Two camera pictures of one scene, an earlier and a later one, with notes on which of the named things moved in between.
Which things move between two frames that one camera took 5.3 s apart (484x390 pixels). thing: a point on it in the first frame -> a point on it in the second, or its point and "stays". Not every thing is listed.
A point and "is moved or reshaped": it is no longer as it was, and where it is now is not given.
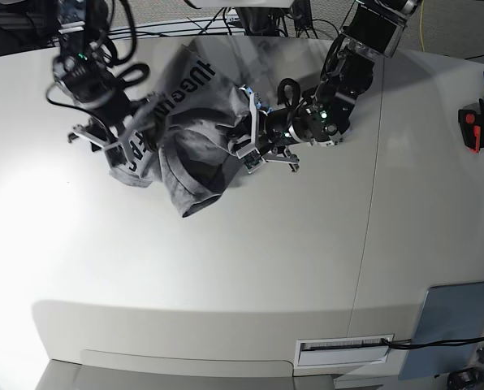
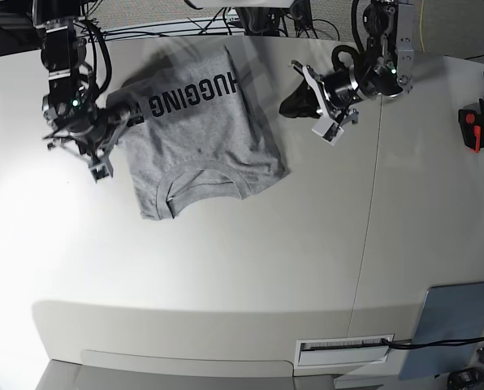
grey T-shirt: [193, 132] is moved or reshaped
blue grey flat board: [450, 311] stays
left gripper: [103, 135] -> [87, 127]
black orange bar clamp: [477, 129] stays
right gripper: [272, 136] -> [339, 89]
